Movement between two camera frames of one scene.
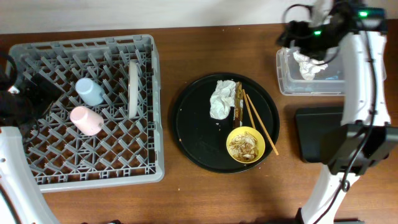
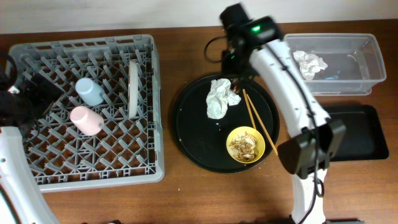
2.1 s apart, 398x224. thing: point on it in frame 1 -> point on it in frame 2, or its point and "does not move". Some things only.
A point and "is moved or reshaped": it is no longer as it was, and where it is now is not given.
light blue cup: x=90 y=92 does not move
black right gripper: x=297 y=34 -> x=235 y=73
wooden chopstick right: x=260 y=124 does not move
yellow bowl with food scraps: x=245 y=144 does not move
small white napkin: x=308 y=66 does not move
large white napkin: x=223 y=97 is moved or reshaped
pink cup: x=86 y=121 does not move
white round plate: x=133 y=88 does not move
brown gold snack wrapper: x=237 y=121 -> x=235 y=85
